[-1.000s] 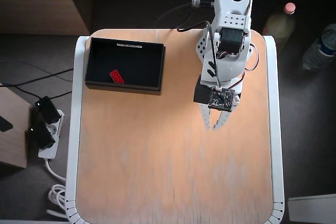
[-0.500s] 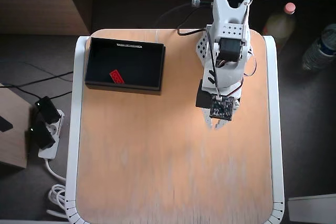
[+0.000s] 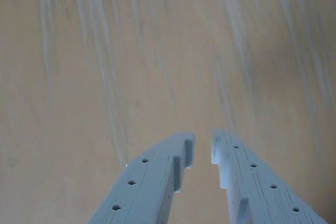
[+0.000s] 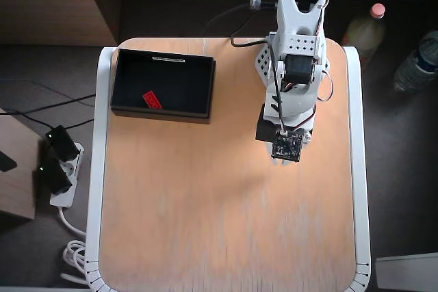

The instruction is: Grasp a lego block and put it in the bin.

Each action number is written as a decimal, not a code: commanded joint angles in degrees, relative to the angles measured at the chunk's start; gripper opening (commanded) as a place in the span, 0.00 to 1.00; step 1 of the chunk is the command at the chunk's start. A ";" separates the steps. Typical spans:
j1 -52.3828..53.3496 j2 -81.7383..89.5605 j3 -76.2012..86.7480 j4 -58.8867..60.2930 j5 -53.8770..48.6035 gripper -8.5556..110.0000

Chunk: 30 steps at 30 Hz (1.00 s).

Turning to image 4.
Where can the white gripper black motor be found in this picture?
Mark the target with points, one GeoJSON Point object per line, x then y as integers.
{"type": "Point", "coordinates": [265, 132]}

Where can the red lego brick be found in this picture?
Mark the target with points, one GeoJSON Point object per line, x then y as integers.
{"type": "Point", "coordinates": [153, 100]}

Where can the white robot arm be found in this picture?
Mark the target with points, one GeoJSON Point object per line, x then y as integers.
{"type": "Point", "coordinates": [297, 37]}

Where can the black rectangular bin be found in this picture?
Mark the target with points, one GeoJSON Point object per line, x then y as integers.
{"type": "Point", "coordinates": [171, 76]}

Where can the yellow bottle pink cap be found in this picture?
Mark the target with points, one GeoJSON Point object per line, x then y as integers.
{"type": "Point", "coordinates": [366, 32]}

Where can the clear water bottle blue label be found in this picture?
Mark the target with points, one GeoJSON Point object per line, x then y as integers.
{"type": "Point", "coordinates": [417, 63]}

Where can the white flat panel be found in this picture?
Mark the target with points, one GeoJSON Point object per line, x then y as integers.
{"type": "Point", "coordinates": [407, 271]}

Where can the black power adapter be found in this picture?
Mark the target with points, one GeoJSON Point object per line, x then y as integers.
{"type": "Point", "coordinates": [63, 143]}
{"type": "Point", "coordinates": [53, 175]}

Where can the white power strip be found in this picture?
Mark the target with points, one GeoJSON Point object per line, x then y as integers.
{"type": "Point", "coordinates": [68, 182]}

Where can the wooden box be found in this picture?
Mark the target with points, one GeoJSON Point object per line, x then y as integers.
{"type": "Point", "coordinates": [17, 186]}

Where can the black flat device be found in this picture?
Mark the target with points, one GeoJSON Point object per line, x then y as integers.
{"type": "Point", "coordinates": [6, 162]}

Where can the black wrist camera circuit board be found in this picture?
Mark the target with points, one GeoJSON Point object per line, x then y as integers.
{"type": "Point", "coordinates": [286, 145]}

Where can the wooden bed frame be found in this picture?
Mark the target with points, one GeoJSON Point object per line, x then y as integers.
{"type": "Point", "coordinates": [51, 4]}

